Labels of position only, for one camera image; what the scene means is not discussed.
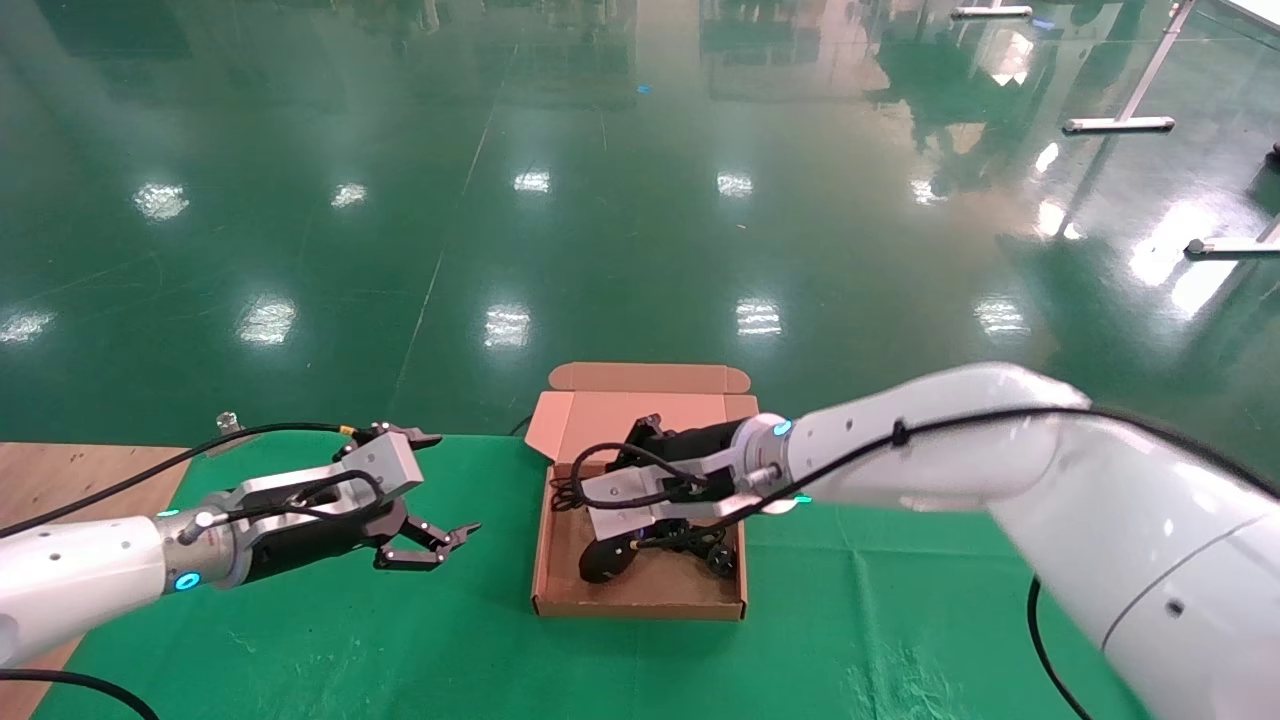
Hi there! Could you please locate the white foot bar black cap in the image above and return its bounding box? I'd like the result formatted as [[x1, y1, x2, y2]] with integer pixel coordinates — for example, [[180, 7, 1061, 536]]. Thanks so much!
[[1184, 212, 1280, 261]]

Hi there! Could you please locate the black computer mouse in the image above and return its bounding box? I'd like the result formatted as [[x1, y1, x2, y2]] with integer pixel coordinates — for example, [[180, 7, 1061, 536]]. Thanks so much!
[[578, 534, 639, 586]]

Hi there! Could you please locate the open brown cardboard box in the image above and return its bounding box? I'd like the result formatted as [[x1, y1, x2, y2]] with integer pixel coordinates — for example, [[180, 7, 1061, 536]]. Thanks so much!
[[524, 362, 763, 622]]

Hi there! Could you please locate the green table cloth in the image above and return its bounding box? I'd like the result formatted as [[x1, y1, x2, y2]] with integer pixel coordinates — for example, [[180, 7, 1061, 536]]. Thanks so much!
[[30, 432, 1153, 720]]

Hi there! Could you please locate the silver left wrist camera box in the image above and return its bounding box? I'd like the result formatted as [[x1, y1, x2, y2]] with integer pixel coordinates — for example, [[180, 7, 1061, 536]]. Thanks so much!
[[205, 430, 427, 527]]

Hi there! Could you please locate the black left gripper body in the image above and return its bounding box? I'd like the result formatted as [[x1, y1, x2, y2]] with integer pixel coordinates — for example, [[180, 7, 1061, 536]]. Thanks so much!
[[243, 498, 409, 588]]

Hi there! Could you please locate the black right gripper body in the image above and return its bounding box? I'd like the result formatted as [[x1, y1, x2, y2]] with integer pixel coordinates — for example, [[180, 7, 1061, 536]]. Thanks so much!
[[618, 418, 749, 473]]

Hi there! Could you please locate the white metal table leg frame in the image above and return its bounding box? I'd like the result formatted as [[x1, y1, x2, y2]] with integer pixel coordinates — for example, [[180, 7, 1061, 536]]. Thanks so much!
[[1062, 0, 1198, 138]]

